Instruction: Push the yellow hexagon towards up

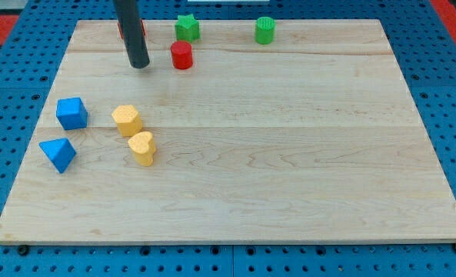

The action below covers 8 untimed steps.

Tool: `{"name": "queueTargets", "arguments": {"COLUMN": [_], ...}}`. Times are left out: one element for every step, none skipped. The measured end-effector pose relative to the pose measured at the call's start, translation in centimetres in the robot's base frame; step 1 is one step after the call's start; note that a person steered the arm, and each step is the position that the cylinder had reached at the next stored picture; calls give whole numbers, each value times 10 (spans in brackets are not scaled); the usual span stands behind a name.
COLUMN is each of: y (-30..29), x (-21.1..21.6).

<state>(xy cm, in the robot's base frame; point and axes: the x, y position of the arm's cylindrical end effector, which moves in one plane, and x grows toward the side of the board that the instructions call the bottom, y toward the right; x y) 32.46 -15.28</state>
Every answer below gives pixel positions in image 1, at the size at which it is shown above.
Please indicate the yellow hexagon block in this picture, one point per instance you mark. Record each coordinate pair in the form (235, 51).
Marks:
(128, 120)

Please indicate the green cylinder block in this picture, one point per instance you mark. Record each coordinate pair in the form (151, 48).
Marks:
(265, 30)

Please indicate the blue cube block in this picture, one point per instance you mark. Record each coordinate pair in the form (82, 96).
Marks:
(71, 113)

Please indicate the light wooden board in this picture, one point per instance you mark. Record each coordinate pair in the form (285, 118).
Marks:
(313, 139)

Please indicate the yellow heart block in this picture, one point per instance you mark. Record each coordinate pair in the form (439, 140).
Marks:
(143, 148)

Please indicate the green star block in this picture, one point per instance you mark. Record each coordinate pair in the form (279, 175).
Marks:
(187, 28)

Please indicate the blue triangular block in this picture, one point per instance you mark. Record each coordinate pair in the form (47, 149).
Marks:
(59, 151)

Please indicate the red block behind rod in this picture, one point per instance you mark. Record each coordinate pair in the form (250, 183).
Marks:
(143, 27)

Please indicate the red cylinder block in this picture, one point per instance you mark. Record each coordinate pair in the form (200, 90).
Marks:
(181, 55)

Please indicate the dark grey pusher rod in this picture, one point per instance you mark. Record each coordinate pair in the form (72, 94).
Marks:
(127, 12)

